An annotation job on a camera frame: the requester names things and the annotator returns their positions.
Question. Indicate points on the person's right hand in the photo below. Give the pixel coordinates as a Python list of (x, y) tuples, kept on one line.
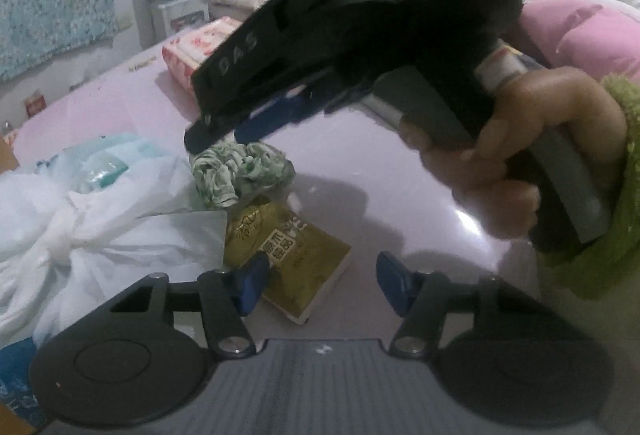
[(550, 100)]

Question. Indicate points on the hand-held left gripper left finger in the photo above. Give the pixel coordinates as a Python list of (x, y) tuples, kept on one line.
[(252, 279)]

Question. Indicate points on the red packet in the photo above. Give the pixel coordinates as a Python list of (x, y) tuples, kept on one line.
[(35, 105)]

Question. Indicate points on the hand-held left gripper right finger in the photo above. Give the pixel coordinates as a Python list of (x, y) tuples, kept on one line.
[(392, 277)]

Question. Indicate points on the white folded towel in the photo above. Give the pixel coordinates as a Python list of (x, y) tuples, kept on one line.
[(235, 0)]

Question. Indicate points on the large white plastic bag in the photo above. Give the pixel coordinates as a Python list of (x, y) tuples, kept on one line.
[(100, 245)]

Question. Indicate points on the white water dispenser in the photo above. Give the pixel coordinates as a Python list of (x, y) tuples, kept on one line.
[(177, 17)]

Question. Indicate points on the person's right forearm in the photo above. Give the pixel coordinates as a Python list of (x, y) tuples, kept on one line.
[(620, 225)]

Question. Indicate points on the green white scrunchie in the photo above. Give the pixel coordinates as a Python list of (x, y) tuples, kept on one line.
[(240, 175)]

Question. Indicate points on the clear bag with teal pack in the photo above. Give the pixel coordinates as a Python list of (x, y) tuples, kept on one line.
[(107, 165)]

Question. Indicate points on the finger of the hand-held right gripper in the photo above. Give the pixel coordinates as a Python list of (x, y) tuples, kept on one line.
[(205, 137), (280, 112)]

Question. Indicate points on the pink plush pillow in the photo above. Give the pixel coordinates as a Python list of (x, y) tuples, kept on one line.
[(580, 35)]

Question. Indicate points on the olive yellow snack packet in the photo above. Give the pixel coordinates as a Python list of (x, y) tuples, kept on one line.
[(295, 255)]

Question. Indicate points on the red white tissue pack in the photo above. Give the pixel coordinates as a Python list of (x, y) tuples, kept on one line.
[(195, 50)]

